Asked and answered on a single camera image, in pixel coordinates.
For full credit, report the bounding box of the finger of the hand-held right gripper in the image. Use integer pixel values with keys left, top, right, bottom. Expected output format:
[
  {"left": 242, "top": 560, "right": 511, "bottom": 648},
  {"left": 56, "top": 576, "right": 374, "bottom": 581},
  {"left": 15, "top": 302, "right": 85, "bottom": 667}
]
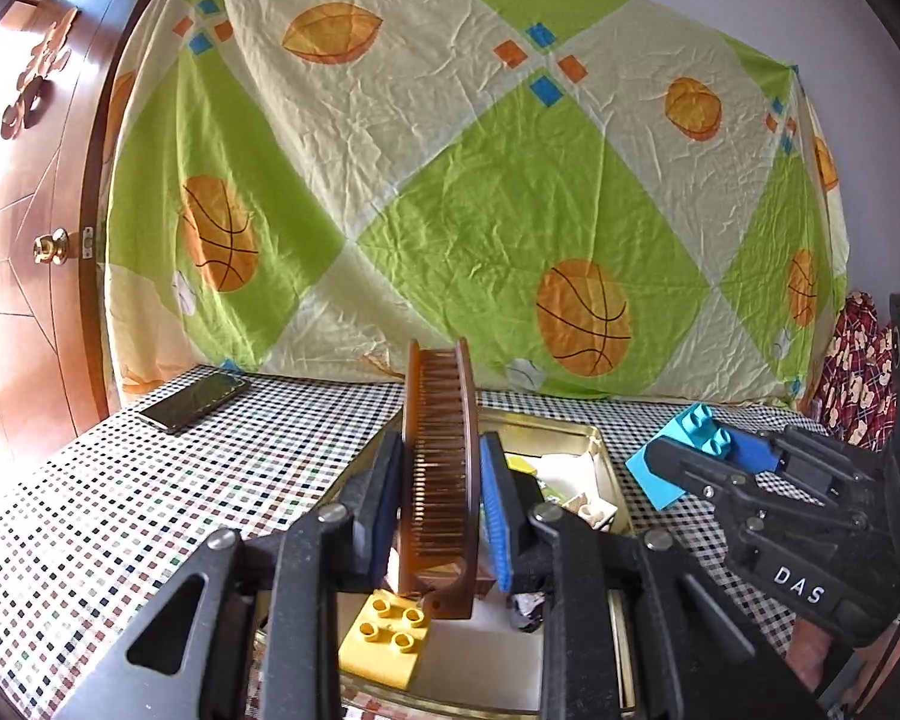
[
  {"left": 724, "top": 426, "right": 886, "bottom": 511},
  {"left": 645, "top": 441, "right": 766, "bottom": 541}
]

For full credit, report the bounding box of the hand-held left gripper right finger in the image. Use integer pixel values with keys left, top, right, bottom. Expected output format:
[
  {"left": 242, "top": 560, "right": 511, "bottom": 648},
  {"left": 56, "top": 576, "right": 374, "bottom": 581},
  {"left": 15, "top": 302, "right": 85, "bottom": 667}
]
[{"left": 478, "top": 431, "right": 826, "bottom": 720}]

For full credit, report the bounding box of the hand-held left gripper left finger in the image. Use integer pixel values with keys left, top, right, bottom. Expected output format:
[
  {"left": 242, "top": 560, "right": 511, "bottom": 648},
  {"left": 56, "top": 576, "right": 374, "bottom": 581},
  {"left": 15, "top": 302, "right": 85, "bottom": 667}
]
[{"left": 49, "top": 431, "right": 406, "bottom": 720}]

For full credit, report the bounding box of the blue building block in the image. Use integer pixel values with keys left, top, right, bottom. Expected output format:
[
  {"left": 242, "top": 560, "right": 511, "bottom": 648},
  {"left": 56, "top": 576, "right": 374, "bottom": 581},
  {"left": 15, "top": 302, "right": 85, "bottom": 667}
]
[{"left": 625, "top": 403, "right": 736, "bottom": 512}]

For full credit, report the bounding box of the brown comb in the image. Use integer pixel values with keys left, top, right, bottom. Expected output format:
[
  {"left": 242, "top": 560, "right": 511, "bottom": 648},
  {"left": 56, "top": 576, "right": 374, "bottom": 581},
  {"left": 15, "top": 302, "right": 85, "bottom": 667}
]
[{"left": 396, "top": 337, "right": 482, "bottom": 622}]

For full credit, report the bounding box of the gold tin box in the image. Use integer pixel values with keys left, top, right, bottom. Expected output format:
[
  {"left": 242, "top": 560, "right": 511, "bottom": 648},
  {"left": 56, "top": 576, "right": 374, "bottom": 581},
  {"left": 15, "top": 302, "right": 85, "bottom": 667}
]
[{"left": 251, "top": 420, "right": 638, "bottom": 720}]

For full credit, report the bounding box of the yellow building block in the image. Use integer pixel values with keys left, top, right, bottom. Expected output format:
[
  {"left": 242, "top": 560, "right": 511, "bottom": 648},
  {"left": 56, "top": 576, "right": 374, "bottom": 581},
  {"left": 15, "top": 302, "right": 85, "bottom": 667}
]
[{"left": 337, "top": 589, "right": 432, "bottom": 691}]

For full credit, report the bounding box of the person's right forearm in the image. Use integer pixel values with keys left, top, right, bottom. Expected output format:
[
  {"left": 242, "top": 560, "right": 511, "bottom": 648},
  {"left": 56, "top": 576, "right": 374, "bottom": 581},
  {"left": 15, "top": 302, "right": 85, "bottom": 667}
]
[{"left": 787, "top": 600, "right": 900, "bottom": 695}]

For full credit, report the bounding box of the red patterned cloth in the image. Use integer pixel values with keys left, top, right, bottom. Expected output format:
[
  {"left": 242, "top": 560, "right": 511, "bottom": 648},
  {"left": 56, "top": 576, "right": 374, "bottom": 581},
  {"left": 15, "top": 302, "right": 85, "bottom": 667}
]
[{"left": 806, "top": 289, "right": 900, "bottom": 451}]

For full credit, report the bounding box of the white paper liner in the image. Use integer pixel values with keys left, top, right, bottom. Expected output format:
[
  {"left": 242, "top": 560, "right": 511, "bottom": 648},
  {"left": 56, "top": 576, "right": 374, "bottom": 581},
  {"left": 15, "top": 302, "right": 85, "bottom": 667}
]
[{"left": 337, "top": 454, "right": 623, "bottom": 713}]

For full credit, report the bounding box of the black smartphone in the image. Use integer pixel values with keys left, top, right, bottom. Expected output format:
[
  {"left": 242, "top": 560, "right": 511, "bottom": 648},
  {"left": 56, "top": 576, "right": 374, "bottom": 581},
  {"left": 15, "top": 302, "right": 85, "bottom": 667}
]
[{"left": 136, "top": 371, "right": 250, "bottom": 436}]

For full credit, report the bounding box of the checkered tablecloth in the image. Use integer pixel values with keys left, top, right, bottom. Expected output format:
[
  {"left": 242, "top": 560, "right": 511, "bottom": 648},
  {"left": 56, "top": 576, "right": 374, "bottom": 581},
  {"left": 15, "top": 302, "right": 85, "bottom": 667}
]
[{"left": 0, "top": 364, "right": 900, "bottom": 720}]

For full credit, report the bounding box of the basketball printed green bedsheet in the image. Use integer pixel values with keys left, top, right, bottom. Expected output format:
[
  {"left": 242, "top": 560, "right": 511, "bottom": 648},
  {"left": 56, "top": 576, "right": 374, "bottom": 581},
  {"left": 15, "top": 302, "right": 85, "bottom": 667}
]
[{"left": 97, "top": 0, "right": 852, "bottom": 410}]

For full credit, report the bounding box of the brown wooden door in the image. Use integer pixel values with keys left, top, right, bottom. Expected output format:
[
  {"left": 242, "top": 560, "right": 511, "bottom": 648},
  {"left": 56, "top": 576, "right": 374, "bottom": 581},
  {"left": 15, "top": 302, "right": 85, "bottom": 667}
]
[{"left": 0, "top": 0, "right": 218, "bottom": 541}]

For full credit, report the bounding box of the brass door knob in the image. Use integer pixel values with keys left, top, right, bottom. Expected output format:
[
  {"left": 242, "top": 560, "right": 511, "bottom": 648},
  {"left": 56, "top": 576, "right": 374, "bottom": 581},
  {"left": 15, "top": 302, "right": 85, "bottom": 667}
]
[{"left": 31, "top": 229, "right": 72, "bottom": 267}]

